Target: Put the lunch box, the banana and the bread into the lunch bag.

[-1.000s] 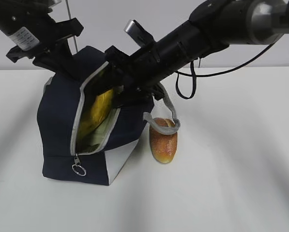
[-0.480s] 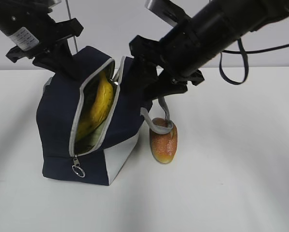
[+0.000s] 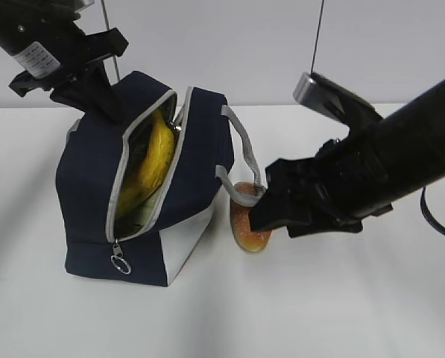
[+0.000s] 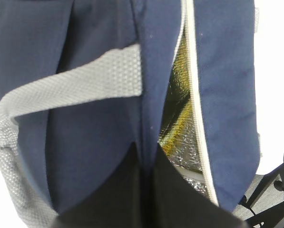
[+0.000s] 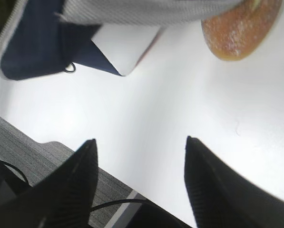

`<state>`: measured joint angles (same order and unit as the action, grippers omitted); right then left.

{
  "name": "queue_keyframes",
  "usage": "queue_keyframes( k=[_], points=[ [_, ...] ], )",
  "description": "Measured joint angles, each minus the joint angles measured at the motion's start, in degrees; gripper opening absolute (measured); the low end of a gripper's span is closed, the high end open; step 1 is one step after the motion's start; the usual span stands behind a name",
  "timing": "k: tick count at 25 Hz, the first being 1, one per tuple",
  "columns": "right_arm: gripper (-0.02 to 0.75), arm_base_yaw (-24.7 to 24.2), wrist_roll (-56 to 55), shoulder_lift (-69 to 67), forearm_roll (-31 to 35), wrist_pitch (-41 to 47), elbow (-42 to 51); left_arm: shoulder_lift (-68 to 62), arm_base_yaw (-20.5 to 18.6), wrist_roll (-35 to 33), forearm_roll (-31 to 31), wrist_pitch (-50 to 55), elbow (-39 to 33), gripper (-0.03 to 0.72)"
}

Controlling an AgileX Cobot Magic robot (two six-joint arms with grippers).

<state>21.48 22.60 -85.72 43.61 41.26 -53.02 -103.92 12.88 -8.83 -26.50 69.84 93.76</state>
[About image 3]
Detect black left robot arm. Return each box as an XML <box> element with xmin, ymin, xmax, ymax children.
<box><xmin>0</xmin><ymin>1</ymin><xmax>129</xmax><ymax>125</ymax></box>

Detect yellow banana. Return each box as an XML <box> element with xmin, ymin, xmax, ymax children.
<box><xmin>116</xmin><ymin>109</ymin><xmax>176</xmax><ymax>219</ymax></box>

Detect navy blue lunch bag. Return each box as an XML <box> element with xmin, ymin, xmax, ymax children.
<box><xmin>55</xmin><ymin>72</ymin><xmax>256</xmax><ymax>286</ymax></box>

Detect hanging wire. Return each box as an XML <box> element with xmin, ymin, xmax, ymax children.
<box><xmin>309</xmin><ymin>0</ymin><xmax>326</xmax><ymax>75</ymax></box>
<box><xmin>101</xmin><ymin>0</ymin><xmax>121</xmax><ymax>85</ymax></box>

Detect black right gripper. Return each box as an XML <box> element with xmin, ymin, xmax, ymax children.
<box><xmin>249</xmin><ymin>137</ymin><xmax>392</xmax><ymax>237</ymax></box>

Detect brown bread roll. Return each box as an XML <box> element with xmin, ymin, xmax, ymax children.
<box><xmin>230</xmin><ymin>181</ymin><xmax>272</xmax><ymax>254</ymax></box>

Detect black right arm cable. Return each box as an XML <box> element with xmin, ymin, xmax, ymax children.
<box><xmin>420</xmin><ymin>169</ymin><xmax>445</xmax><ymax>240</ymax></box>

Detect green lidded food container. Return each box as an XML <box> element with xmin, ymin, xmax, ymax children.
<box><xmin>114</xmin><ymin>187</ymin><xmax>162</xmax><ymax>239</ymax></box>

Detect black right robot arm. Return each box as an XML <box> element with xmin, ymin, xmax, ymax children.
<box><xmin>248</xmin><ymin>72</ymin><xmax>445</xmax><ymax>238</ymax></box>

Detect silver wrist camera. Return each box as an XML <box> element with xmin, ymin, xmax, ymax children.
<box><xmin>293</xmin><ymin>72</ymin><xmax>383</xmax><ymax>130</ymax></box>
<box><xmin>73</xmin><ymin>0</ymin><xmax>95</xmax><ymax>12</ymax></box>

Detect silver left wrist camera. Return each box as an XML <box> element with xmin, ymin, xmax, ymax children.
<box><xmin>73</xmin><ymin>0</ymin><xmax>95</xmax><ymax>12</ymax></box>

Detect right hanging wire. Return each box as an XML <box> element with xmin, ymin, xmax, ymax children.
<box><xmin>309</xmin><ymin>0</ymin><xmax>326</xmax><ymax>75</ymax></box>

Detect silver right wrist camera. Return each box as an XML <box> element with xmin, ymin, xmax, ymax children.
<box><xmin>293</xmin><ymin>72</ymin><xmax>383</xmax><ymax>130</ymax></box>

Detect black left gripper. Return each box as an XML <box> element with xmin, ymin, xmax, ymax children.
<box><xmin>9</xmin><ymin>28</ymin><xmax>129</xmax><ymax>125</ymax></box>

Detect left hanging wire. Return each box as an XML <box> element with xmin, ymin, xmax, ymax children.
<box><xmin>101</xmin><ymin>0</ymin><xmax>121</xmax><ymax>85</ymax></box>

